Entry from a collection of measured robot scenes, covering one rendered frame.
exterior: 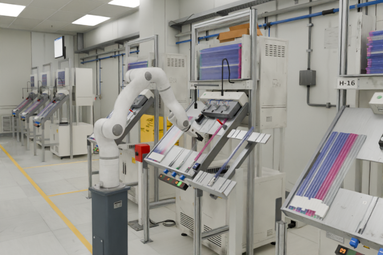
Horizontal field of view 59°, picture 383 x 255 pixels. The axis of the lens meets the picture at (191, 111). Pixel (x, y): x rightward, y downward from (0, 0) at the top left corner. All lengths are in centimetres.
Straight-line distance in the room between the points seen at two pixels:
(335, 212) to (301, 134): 249
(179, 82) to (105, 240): 223
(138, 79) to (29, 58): 882
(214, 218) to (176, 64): 190
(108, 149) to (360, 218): 137
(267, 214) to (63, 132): 472
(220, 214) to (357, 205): 125
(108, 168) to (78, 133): 478
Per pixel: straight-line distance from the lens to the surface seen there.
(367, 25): 213
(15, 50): 1080
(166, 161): 266
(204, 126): 269
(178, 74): 392
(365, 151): 184
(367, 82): 201
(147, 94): 374
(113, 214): 217
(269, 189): 287
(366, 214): 164
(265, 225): 294
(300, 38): 415
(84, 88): 686
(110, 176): 213
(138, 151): 328
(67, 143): 684
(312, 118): 400
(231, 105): 257
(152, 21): 582
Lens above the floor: 130
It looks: 3 degrees down
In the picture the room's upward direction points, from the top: straight up
